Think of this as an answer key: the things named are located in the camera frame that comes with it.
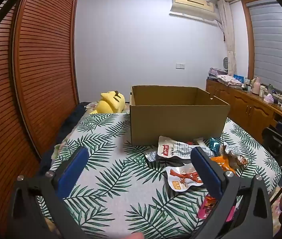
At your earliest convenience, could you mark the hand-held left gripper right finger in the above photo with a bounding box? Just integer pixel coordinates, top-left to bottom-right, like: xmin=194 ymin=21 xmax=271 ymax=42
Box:
xmin=190 ymin=146 xmax=274 ymax=239

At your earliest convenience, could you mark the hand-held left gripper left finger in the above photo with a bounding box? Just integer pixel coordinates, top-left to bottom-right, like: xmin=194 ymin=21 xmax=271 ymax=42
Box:
xmin=7 ymin=146 xmax=90 ymax=239

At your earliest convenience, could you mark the white packet crayfish print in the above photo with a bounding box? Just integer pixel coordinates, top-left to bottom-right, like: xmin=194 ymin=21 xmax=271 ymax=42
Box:
xmin=165 ymin=164 xmax=204 ymax=192

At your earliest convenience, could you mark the brown foil snack packet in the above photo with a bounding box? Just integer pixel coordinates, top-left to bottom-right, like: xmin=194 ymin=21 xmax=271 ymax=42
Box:
xmin=219 ymin=144 xmax=249 ymax=170

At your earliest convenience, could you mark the pink snack packet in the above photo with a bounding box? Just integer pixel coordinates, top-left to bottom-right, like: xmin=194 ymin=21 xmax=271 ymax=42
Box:
xmin=198 ymin=195 xmax=234 ymax=222

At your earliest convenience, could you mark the white snack packet red label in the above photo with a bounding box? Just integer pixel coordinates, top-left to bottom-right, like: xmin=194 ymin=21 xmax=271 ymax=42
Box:
xmin=157 ymin=136 xmax=215 ymax=159

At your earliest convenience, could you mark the brown cardboard box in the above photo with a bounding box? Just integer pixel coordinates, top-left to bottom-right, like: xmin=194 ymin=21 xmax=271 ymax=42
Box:
xmin=130 ymin=85 xmax=231 ymax=147

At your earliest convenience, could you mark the orange snack packet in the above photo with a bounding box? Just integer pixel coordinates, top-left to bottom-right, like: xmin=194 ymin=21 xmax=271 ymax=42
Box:
xmin=210 ymin=155 xmax=235 ymax=175

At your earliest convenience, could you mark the teal snack packet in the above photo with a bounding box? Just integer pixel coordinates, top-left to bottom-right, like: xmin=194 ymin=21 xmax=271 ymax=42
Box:
xmin=209 ymin=137 xmax=222 ymax=155

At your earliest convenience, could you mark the small white snack packet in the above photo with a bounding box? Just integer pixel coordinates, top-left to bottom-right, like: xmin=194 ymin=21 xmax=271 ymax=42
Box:
xmin=193 ymin=137 xmax=207 ymax=147

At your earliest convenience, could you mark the wooden sideboard cabinet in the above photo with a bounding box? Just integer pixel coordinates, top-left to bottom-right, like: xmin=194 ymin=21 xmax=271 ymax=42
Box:
xmin=205 ymin=78 xmax=282 ymax=145

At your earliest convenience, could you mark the green leaf print blanket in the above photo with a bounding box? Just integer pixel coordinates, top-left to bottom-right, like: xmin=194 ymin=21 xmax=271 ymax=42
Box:
xmin=35 ymin=112 xmax=282 ymax=239

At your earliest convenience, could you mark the pink kettle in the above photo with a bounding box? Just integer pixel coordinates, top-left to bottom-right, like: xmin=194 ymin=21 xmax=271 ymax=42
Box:
xmin=252 ymin=77 xmax=261 ymax=95

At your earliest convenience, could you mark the small silver snack packet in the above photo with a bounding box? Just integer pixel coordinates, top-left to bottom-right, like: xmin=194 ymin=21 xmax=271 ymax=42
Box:
xmin=144 ymin=151 xmax=159 ymax=162

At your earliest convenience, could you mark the dark blue blanket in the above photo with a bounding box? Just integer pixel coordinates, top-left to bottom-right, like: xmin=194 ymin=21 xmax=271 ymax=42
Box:
xmin=40 ymin=102 xmax=89 ymax=167

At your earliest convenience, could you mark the floral folded cloth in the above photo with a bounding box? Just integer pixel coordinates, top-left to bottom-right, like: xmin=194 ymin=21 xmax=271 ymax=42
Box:
xmin=217 ymin=75 xmax=243 ymax=88

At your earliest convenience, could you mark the yellow plush toy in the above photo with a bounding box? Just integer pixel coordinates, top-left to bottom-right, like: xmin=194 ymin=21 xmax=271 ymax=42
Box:
xmin=90 ymin=90 xmax=126 ymax=115

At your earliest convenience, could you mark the grey window blind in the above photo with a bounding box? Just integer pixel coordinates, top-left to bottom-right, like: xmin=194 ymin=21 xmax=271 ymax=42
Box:
xmin=248 ymin=1 xmax=282 ymax=105

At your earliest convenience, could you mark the purple folded cloth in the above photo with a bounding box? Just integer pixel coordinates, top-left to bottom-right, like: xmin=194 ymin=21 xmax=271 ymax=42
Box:
xmin=208 ymin=67 xmax=227 ymax=79

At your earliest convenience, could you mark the wooden louvered wardrobe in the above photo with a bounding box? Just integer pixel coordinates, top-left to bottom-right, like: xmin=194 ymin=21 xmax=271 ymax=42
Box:
xmin=0 ymin=0 xmax=79 ymax=239

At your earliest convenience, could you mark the pale floral curtain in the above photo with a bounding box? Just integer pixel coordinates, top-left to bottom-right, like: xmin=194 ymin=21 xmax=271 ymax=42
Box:
xmin=216 ymin=0 xmax=237 ymax=76

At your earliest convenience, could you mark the wooden window frame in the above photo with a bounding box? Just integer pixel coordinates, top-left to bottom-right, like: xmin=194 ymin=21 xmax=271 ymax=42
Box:
xmin=241 ymin=0 xmax=278 ymax=80

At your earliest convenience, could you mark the wall air conditioner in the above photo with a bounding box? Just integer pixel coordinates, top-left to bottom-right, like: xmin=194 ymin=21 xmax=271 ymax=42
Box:
xmin=169 ymin=0 xmax=217 ymax=22

